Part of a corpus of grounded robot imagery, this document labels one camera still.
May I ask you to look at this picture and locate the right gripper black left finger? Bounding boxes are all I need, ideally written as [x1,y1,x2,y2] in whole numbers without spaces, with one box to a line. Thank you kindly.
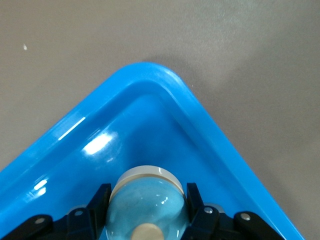
[66,183,112,240]

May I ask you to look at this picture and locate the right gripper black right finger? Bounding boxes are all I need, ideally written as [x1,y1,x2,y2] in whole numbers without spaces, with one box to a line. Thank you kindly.
[183,182,227,240]

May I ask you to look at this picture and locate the blue call bell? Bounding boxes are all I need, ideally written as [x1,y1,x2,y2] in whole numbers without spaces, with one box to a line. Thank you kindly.
[104,164,188,240]

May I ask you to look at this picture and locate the blue plastic tray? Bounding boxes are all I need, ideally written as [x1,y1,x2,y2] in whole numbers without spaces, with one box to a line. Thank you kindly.
[0,61,307,240]

